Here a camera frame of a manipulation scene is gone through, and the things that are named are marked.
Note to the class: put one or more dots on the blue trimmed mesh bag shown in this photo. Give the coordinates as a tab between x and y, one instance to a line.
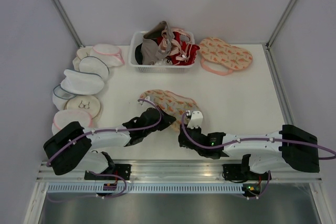
60	97

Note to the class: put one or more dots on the front pink trimmed mesh bag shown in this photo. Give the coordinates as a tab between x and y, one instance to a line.
64	117

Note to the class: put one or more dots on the white slotted cable duct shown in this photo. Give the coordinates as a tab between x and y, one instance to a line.
156	188

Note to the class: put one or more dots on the left aluminium frame post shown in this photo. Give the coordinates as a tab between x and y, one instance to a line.
66	20

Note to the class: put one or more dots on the pink trimmed white mesh bag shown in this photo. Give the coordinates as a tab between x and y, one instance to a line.
109	54

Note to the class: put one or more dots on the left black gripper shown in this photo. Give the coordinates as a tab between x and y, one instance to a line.
167	120

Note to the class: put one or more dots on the beige bag with bra print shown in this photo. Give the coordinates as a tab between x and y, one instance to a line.
87	103

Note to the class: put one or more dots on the white plastic basket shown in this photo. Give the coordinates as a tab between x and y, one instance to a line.
135	41

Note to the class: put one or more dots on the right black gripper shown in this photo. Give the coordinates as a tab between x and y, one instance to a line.
199	130

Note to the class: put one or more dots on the black bra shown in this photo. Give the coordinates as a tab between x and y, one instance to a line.
138	54

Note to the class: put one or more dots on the grey trimmed white mesh bag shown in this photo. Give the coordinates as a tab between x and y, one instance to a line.
91	64

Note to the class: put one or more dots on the red bra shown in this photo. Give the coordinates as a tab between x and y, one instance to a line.
184	49

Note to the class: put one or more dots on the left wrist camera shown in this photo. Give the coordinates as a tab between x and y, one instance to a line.
145	101

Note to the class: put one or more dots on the cream round laundry bag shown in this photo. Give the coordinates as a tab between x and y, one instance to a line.
80	54

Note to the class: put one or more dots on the right aluminium frame post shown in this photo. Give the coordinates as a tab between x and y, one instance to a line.
285	15

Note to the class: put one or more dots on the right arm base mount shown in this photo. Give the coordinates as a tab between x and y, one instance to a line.
236	174

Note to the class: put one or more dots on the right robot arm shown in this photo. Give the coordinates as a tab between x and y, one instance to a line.
291	146

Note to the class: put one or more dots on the taupe bra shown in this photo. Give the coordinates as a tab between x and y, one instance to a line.
152	52

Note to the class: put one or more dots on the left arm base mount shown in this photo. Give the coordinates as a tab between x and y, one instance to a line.
122	170

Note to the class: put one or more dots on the pink bra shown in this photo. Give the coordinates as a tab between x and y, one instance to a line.
163	34

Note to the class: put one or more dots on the floral mesh laundry bag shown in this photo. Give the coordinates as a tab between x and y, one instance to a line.
171	103

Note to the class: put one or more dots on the aluminium frame post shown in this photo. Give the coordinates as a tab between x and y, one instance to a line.
285	15
66	20

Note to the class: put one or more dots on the large white mesh bag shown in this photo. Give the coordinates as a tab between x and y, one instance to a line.
81	83

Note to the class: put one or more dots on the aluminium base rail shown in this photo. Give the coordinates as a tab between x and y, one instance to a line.
244	103

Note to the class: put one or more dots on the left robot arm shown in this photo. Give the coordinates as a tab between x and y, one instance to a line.
75	147

